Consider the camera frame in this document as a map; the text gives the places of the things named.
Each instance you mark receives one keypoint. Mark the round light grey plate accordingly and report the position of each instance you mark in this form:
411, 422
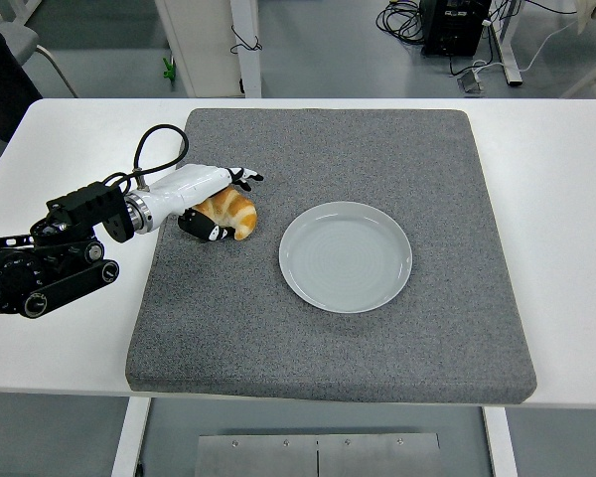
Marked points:
345, 258

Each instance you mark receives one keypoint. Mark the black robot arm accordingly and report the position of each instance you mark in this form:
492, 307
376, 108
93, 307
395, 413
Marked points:
10, 278

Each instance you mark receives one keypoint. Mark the black computer case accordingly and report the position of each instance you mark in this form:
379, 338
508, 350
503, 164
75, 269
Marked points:
452, 27

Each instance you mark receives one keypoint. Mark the white table leg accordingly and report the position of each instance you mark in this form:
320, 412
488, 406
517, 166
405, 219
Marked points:
500, 442
129, 437

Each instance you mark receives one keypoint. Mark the beige fabric object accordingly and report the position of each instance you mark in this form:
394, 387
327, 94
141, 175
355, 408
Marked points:
588, 15

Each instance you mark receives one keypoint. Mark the grey felt mat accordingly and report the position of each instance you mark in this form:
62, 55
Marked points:
328, 358

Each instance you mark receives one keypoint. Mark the grey chair with white legs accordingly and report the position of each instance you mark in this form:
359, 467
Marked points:
17, 37

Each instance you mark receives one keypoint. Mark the white desk post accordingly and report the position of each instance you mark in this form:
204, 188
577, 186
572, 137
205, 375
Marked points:
248, 69

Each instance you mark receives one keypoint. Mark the grey power adapter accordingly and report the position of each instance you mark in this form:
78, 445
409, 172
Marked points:
471, 83

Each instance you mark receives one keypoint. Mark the small green object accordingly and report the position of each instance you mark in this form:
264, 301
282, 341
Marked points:
169, 73

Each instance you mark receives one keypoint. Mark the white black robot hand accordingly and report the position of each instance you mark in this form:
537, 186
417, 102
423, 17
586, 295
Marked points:
179, 191

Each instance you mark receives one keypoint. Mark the white desk leg with foot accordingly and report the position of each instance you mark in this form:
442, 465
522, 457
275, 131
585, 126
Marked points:
509, 49

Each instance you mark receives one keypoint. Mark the person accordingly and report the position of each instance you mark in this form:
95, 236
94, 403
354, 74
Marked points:
0, 89

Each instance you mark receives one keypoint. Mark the golden croissant bread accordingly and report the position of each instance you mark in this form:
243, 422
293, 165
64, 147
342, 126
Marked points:
238, 213

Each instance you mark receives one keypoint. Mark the white desk side panel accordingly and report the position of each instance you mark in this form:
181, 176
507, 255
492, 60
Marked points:
203, 49

